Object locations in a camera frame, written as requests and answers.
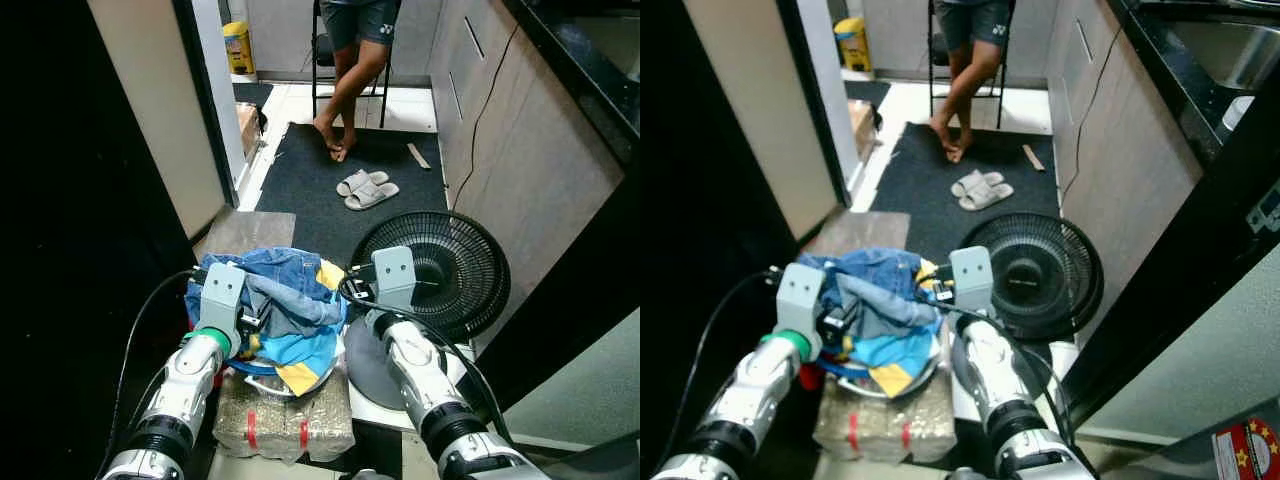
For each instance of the white laundry basin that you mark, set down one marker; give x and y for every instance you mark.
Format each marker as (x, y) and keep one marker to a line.
(850, 378)
(262, 373)

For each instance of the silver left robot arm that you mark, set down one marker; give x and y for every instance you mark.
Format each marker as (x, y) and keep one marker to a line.
(752, 395)
(185, 385)

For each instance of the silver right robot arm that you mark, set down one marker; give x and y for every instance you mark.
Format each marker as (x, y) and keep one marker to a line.
(995, 375)
(420, 375)

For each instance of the blue and yellow garment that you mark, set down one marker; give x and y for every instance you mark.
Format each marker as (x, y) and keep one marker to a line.
(300, 355)
(890, 358)

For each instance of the blue denim garment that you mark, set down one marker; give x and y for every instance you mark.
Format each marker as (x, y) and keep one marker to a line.
(870, 266)
(285, 268)

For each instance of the grey slipper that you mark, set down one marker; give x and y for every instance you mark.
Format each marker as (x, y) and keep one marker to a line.
(986, 195)
(975, 181)
(362, 181)
(372, 195)

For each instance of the grey brown floor mat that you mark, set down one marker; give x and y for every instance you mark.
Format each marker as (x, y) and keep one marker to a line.
(250, 232)
(860, 232)

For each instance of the black floor fan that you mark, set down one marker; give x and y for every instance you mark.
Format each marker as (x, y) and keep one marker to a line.
(455, 270)
(1045, 270)

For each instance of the large black floor mat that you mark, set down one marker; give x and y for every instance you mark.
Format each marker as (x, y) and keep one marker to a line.
(915, 180)
(300, 180)

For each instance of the wrapped bundle with red tape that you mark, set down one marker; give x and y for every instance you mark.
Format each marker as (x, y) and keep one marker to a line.
(290, 420)
(890, 425)

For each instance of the small wooden stick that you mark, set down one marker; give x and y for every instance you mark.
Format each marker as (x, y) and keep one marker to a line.
(1033, 157)
(419, 156)

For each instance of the brown cardboard box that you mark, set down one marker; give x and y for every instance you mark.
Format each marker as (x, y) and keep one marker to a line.
(248, 128)
(862, 128)

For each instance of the seated person in shorts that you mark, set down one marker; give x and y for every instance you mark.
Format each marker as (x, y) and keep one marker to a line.
(968, 80)
(352, 80)

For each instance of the small dark doormat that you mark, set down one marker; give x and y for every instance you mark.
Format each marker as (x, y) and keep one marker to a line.
(252, 94)
(866, 92)

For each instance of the wood grain kitchen cabinet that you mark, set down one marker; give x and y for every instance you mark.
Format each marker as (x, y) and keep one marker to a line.
(1130, 170)
(530, 160)

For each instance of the black metal chair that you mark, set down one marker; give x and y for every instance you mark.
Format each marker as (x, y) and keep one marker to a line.
(932, 60)
(316, 60)

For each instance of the yellow trash can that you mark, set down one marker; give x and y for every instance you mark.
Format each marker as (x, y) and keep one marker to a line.
(853, 45)
(238, 48)

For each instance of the black kitchen countertop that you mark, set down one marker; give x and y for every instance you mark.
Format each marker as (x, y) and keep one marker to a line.
(1165, 70)
(590, 70)

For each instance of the white cup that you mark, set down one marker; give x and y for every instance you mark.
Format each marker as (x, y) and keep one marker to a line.
(1238, 112)

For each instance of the red printed package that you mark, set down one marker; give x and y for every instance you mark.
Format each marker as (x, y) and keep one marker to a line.
(1248, 450)

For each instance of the steel kitchen sink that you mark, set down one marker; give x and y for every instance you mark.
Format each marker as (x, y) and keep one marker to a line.
(1235, 50)

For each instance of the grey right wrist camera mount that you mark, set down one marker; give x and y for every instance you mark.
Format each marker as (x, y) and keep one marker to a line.
(395, 278)
(972, 280)

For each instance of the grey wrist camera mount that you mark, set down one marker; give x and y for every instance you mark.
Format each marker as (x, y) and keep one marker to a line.
(222, 292)
(395, 278)
(798, 295)
(972, 280)

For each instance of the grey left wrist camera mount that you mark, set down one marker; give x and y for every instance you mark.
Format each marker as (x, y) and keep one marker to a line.
(798, 295)
(222, 292)

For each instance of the beige door with black frame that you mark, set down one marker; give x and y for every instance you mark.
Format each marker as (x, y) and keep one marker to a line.
(760, 100)
(160, 100)

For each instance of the grey wall socket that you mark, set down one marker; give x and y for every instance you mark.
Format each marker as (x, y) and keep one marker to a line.
(1268, 208)

